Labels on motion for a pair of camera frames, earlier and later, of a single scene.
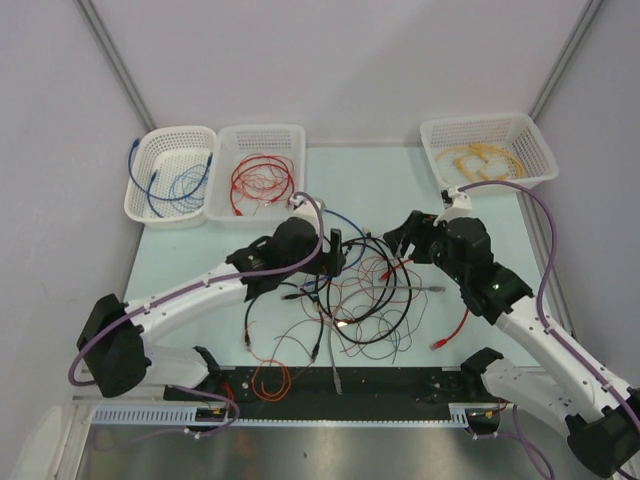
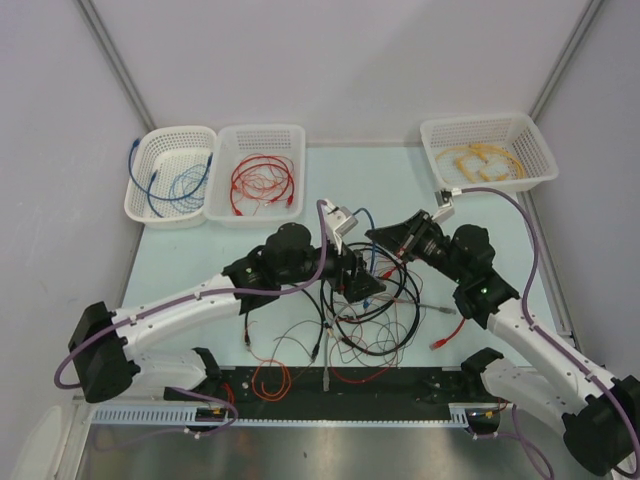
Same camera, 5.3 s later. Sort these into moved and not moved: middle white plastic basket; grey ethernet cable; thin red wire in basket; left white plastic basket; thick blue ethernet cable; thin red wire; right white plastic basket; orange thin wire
Moved: grey ethernet cable; thin red wire
Not moved: orange thin wire; thin red wire in basket; right white plastic basket; left white plastic basket; middle white plastic basket; thick blue ethernet cable
